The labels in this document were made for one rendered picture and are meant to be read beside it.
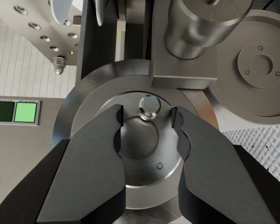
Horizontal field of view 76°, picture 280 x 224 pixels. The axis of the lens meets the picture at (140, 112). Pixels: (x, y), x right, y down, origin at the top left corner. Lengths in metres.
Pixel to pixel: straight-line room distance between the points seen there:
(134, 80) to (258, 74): 0.12
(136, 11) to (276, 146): 0.45
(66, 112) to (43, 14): 0.27
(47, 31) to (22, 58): 1.92
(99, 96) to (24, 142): 0.43
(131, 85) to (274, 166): 0.21
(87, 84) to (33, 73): 2.09
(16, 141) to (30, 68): 1.75
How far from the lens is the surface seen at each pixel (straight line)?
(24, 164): 0.57
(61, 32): 0.45
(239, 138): 0.36
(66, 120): 0.17
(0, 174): 0.61
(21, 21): 0.45
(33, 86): 2.21
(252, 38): 0.23
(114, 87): 0.16
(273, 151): 0.29
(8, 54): 2.46
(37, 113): 0.56
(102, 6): 0.20
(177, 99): 0.16
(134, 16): 0.58
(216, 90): 0.18
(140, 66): 0.17
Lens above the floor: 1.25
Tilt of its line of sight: 10 degrees down
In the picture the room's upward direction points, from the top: 178 degrees counter-clockwise
